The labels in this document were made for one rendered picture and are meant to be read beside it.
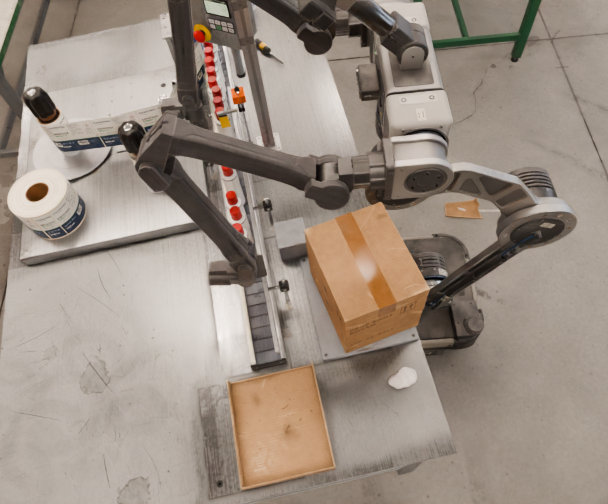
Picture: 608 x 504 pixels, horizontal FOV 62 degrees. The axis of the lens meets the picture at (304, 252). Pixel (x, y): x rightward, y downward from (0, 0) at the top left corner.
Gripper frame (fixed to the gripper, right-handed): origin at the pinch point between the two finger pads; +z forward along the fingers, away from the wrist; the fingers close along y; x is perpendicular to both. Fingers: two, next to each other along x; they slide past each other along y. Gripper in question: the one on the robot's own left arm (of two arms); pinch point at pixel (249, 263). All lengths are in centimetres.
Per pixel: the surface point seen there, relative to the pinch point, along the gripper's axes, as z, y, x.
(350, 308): -27.6, -25.1, 12.5
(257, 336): -4.7, 2.4, 21.9
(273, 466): -24, 5, 53
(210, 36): 13, -4, -69
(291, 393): -12.5, -4.2, 38.8
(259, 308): 0.9, 0.3, 15.0
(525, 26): 154, -175, -73
